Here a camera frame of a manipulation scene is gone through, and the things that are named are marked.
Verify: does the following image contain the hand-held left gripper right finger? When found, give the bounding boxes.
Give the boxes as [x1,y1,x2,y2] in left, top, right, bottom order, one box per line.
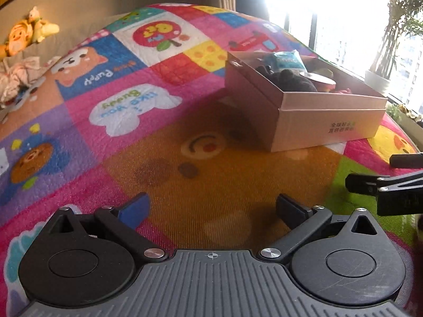
[258,193,384,262]

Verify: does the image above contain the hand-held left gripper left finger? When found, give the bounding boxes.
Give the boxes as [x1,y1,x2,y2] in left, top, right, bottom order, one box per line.
[41,192,169,262]

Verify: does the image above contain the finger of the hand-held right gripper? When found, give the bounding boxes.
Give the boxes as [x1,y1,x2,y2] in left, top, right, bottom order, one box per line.
[389,153,423,169]
[345,170,423,217]

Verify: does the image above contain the pink cardboard box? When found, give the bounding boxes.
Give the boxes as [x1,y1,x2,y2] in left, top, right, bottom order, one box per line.
[225,50,389,153]

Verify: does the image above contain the black plush toy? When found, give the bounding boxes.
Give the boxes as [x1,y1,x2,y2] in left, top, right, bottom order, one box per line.
[256,68,318,93]

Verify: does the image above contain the colourful printed play mat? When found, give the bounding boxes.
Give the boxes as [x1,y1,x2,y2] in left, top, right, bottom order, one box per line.
[0,3,423,317]

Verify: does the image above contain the white plant pot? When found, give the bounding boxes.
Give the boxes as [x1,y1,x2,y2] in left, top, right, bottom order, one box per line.
[364,69,391,97]

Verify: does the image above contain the tall potted palm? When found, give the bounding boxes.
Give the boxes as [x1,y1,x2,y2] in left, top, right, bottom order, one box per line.
[370,0,423,73]

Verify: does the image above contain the teal snack packet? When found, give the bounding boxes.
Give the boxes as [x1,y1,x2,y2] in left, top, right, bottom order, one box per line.
[266,52,306,73]

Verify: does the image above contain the pile of pink clothes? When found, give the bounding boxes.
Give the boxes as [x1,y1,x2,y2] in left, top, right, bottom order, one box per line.
[0,56,47,106]

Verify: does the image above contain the beige sofa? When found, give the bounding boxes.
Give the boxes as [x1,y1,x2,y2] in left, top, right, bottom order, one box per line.
[0,12,128,76]

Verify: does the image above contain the orange tiger plush toy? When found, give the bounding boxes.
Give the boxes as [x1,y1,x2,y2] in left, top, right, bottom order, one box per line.
[0,7,60,57]

